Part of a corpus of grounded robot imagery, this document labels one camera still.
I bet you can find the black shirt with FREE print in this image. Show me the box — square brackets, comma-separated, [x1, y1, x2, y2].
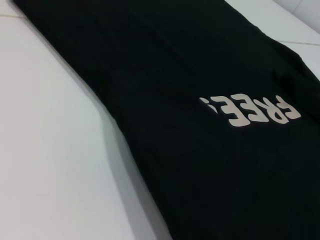
[12, 0, 320, 240]

